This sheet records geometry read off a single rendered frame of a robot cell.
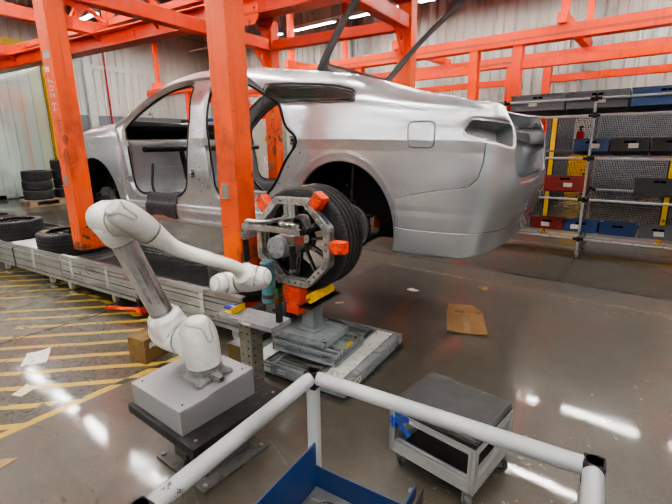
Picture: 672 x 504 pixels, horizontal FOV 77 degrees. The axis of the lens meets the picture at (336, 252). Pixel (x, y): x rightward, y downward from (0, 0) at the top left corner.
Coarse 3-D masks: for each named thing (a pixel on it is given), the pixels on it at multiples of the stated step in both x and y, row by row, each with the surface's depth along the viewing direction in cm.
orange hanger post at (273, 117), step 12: (276, 24) 555; (264, 36) 554; (276, 36) 558; (276, 60) 564; (276, 108) 575; (276, 120) 578; (276, 132) 581; (276, 144) 584; (276, 156) 587; (276, 168) 591
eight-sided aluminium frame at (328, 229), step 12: (276, 204) 255; (288, 204) 250; (300, 204) 245; (264, 216) 262; (312, 216) 243; (324, 216) 244; (324, 228) 240; (264, 240) 274; (324, 240) 242; (264, 252) 271; (324, 252) 244; (276, 264) 271; (324, 264) 245; (276, 276) 267; (288, 276) 268; (312, 276) 252
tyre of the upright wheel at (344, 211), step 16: (288, 192) 258; (304, 192) 252; (336, 192) 262; (336, 208) 247; (352, 208) 261; (336, 224) 245; (352, 224) 253; (352, 240) 252; (336, 256) 250; (352, 256) 257; (336, 272) 253; (320, 288) 263
